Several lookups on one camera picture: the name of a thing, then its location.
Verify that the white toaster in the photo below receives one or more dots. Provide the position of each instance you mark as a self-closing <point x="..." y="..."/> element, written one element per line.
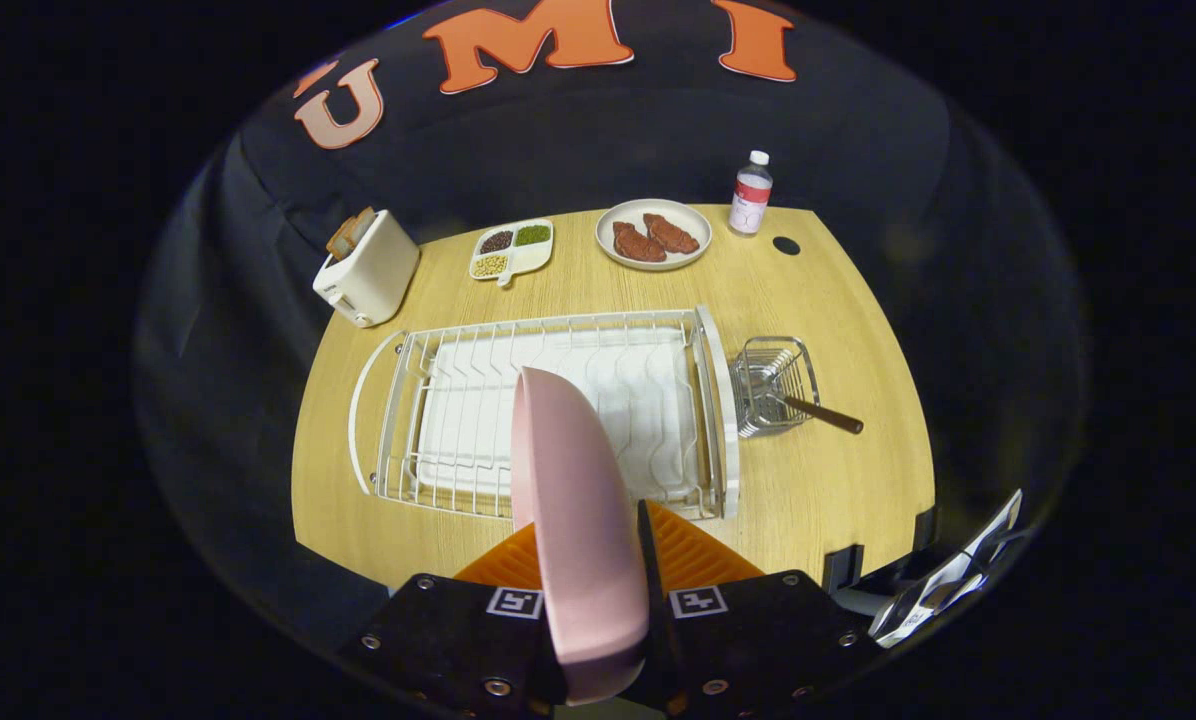
<point x="373" y="275"/>

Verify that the white round plate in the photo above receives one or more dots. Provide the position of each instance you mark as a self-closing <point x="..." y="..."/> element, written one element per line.
<point x="658" y="206"/>

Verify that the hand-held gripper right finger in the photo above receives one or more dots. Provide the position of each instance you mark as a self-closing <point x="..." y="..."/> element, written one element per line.
<point x="653" y="580"/>

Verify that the toast slice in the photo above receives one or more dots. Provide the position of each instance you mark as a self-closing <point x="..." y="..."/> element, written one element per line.
<point x="362" y="224"/>
<point x="341" y="240"/>

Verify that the pile of green beans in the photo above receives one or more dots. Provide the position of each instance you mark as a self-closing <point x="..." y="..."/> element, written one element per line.
<point x="533" y="235"/>

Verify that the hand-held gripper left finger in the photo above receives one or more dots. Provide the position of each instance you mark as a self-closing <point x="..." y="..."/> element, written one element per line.
<point x="448" y="640"/>

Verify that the black table grommet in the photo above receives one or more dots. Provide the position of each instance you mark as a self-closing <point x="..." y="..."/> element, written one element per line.
<point x="786" y="245"/>

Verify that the pile of dark beans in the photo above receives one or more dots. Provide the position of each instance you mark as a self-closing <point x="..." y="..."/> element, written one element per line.
<point x="496" y="241"/>

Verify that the white divided dish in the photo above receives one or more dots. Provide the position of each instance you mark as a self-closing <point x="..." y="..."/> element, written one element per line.
<point x="533" y="258"/>

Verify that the black table clamp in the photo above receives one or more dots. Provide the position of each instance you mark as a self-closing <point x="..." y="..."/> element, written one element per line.
<point x="924" y="528"/>

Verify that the pink plate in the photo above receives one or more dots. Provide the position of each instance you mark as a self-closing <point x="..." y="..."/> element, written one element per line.
<point x="583" y="540"/>

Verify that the pile of yellow beans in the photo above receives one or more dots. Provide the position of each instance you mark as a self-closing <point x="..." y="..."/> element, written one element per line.
<point x="491" y="265"/>

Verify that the clear bottle red label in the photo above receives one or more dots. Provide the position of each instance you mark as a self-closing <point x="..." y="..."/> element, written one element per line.
<point x="750" y="205"/>

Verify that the brown steak piece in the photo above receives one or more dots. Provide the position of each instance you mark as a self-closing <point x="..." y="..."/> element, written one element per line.
<point x="673" y="233"/>
<point x="638" y="243"/>

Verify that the white drip tray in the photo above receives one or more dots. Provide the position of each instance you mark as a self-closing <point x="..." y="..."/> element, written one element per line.
<point x="468" y="420"/>

